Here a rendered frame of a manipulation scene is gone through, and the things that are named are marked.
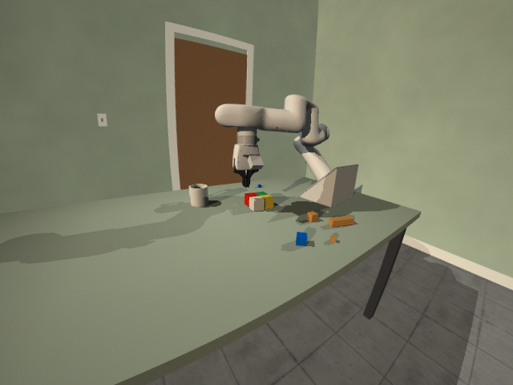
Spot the grey mug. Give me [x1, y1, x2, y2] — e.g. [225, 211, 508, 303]
[189, 184, 208, 207]

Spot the red cube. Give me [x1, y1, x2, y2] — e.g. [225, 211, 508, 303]
[244, 192, 259, 207]

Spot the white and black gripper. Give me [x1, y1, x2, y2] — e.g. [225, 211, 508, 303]
[232, 144, 259, 188]

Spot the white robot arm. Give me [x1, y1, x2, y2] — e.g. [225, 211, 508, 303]
[215, 95, 332, 181]

